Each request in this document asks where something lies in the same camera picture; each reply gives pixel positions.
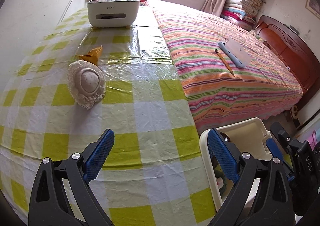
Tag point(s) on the striped bed cover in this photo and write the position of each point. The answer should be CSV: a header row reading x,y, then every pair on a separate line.
x,y
227,74

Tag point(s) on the grey blue notebook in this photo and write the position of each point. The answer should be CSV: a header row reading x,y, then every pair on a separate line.
x,y
235,52

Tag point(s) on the yellow pencil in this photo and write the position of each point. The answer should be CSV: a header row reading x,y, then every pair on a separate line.
x,y
224,62

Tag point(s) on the white tissue organizer box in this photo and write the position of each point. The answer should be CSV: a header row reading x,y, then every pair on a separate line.
x,y
112,13

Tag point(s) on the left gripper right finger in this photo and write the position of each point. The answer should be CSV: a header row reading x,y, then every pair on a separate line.
x,y
273,203

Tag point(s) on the framed wall picture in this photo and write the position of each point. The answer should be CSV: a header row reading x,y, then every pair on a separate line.
x,y
313,7

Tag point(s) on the stack of folded quilts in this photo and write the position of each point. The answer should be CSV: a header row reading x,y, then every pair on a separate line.
x,y
242,12

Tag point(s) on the wooden headboard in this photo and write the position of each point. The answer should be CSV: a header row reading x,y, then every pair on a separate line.
x,y
294,53

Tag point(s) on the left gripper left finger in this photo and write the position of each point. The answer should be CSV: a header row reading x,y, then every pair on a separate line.
x,y
49,204

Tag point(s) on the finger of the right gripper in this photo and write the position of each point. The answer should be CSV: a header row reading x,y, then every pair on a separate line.
x,y
275,151

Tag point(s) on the yellow origami paper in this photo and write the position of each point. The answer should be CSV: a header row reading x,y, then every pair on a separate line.
x,y
92,56

